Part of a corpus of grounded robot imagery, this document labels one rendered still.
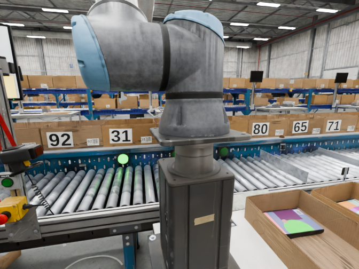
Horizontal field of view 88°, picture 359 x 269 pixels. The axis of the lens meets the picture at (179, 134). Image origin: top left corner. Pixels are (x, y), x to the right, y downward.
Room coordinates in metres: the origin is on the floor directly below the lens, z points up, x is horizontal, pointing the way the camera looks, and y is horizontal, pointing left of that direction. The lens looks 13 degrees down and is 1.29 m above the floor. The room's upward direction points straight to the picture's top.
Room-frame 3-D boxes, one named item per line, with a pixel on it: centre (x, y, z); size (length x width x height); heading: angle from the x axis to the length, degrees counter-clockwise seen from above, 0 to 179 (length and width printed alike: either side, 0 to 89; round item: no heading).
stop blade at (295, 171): (1.26, -0.73, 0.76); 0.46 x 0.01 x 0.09; 12
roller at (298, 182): (1.25, -0.70, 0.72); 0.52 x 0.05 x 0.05; 12
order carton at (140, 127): (1.49, 0.40, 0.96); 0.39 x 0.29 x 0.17; 102
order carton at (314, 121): (1.81, -1.13, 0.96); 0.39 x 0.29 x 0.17; 102
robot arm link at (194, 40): (0.50, -0.03, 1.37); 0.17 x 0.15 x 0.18; 107
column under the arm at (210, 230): (0.50, -0.04, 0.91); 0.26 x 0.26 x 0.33; 16
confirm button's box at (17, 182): (0.66, 0.66, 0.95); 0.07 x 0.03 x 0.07; 102
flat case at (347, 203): (0.71, -0.76, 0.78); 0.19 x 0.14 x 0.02; 106
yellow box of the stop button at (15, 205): (0.64, 0.62, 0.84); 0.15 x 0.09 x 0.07; 102
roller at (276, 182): (1.23, -0.57, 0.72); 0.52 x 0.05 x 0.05; 12
